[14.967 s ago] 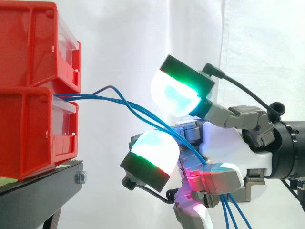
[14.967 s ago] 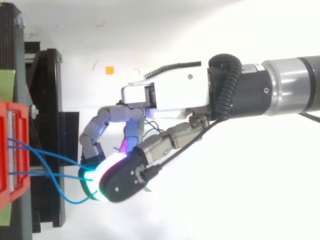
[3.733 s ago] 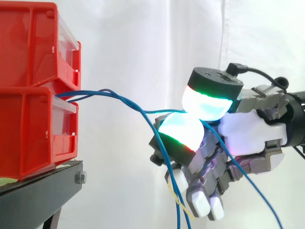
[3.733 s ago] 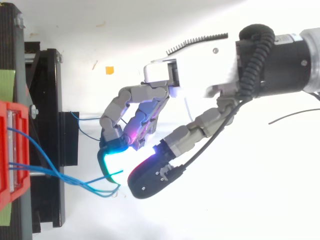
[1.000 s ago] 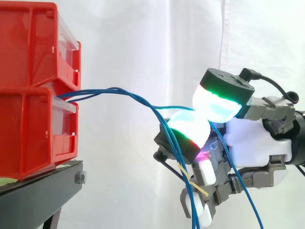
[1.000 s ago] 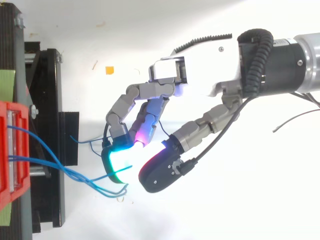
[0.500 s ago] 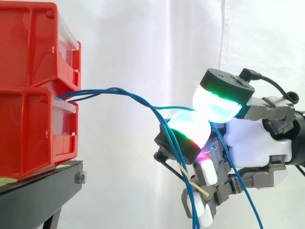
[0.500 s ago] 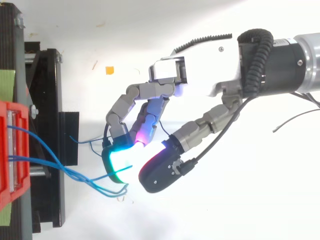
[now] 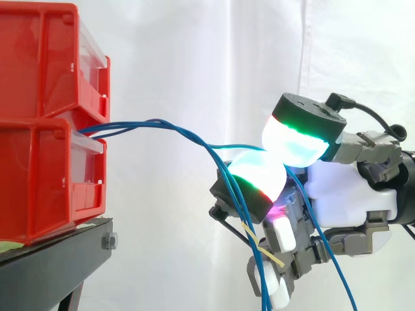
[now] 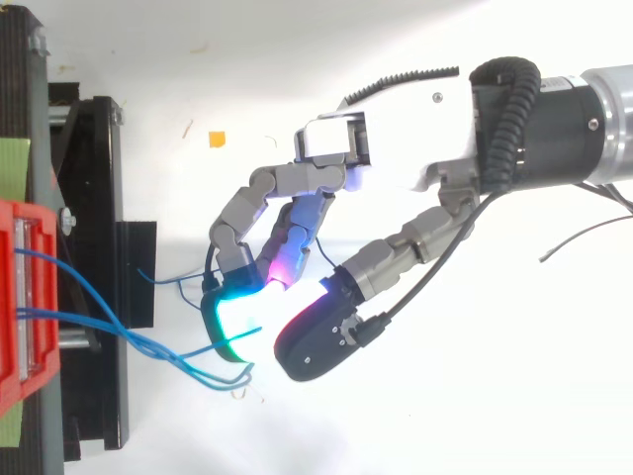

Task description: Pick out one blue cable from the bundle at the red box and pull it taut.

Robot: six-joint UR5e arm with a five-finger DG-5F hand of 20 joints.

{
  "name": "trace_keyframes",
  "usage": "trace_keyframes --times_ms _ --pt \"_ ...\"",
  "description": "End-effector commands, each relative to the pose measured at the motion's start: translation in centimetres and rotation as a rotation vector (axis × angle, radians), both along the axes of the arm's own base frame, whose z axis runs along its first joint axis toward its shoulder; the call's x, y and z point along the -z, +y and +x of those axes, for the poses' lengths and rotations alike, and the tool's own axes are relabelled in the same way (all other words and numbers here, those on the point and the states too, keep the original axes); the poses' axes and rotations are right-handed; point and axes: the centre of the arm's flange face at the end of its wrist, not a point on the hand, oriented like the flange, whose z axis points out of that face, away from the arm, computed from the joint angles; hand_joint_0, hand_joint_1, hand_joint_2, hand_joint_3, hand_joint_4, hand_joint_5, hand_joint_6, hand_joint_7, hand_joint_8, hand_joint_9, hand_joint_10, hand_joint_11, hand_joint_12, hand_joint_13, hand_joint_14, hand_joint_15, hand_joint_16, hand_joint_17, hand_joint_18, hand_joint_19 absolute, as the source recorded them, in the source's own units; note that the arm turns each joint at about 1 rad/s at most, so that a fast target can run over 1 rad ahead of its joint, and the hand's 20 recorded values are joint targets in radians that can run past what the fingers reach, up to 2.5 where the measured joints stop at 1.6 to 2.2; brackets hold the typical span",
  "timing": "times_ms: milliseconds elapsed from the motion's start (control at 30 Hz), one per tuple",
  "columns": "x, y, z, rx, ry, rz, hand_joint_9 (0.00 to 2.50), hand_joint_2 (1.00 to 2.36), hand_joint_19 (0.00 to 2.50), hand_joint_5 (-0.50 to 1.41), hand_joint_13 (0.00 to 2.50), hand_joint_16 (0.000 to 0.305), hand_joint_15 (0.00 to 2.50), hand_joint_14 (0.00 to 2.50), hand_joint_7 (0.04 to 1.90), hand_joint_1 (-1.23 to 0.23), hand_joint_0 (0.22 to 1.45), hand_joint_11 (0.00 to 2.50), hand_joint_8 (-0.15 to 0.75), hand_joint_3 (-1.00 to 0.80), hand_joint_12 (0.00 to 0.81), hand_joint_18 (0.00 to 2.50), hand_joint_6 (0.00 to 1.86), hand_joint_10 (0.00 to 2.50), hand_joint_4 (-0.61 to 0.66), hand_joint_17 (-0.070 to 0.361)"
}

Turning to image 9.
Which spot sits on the pale yellow tie strip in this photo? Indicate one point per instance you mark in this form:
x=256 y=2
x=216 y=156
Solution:
x=261 y=247

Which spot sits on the black metal stand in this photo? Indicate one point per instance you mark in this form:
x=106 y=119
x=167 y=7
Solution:
x=48 y=269

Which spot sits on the red plastic bin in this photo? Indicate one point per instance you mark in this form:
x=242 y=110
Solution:
x=35 y=181
x=35 y=64

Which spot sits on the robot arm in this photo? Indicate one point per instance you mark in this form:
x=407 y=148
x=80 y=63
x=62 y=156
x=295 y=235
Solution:
x=408 y=188

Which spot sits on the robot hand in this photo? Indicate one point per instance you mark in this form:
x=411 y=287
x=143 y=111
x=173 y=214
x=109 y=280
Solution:
x=343 y=191

